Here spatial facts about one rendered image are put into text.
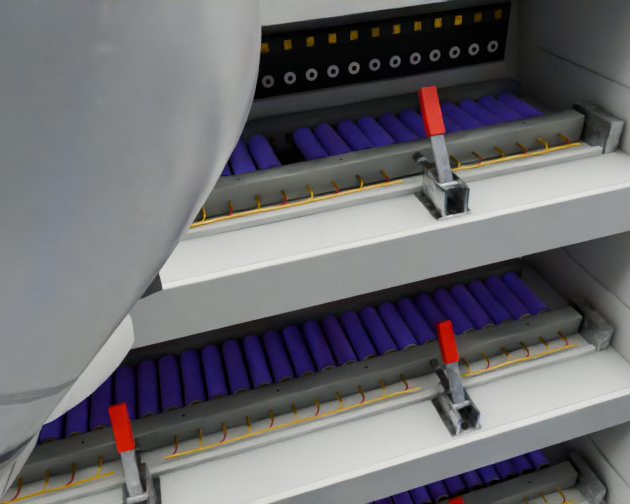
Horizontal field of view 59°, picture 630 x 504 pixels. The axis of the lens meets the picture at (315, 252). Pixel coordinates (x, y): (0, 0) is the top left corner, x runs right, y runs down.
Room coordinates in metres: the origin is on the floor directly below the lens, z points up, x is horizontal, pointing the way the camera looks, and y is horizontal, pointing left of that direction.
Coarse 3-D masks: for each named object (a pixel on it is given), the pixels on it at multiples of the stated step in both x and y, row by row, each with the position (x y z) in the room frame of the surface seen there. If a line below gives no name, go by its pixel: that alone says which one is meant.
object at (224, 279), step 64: (576, 64) 0.52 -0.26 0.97; (512, 192) 0.41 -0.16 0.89; (576, 192) 0.40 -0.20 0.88; (192, 256) 0.37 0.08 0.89; (256, 256) 0.36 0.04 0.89; (320, 256) 0.36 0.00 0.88; (384, 256) 0.37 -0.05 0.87; (448, 256) 0.38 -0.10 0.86; (512, 256) 0.40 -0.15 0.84; (192, 320) 0.35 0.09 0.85
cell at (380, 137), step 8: (360, 120) 0.52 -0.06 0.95; (368, 120) 0.51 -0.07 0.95; (360, 128) 0.51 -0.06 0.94; (368, 128) 0.50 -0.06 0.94; (376, 128) 0.49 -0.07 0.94; (368, 136) 0.49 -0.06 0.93; (376, 136) 0.48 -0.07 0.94; (384, 136) 0.48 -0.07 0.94; (376, 144) 0.48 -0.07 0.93; (384, 144) 0.47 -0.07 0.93
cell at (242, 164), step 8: (240, 144) 0.49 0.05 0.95; (232, 152) 0.48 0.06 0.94; (240, 152) 0.47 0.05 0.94; (248, 152) 0.48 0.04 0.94; (232, 160) 0.47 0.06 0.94; (240, 160) 0.46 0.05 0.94; (248, 160) 0.46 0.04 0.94; (232, 168) 0.46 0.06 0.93; (240, 168) 0.44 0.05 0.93; (248, 168) 0.44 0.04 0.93
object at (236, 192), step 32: (480, 128) 0.47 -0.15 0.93; (512, 128) 0.46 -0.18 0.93; (544, 128) 0.47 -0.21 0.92; (576, 128) 0.48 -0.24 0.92; (320, 160) 0.44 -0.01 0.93; (352, 160) 0.43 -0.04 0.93; (384, 160) 0.44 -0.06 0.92; (480, 160) 0.44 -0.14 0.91; (224, 192) 0.41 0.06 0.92; (256, 192) 0.41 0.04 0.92; (288, 192) 0.42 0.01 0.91; (320, 192) 0.43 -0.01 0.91; (352, 192) 0.42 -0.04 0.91; (192, 224) 0.39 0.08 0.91
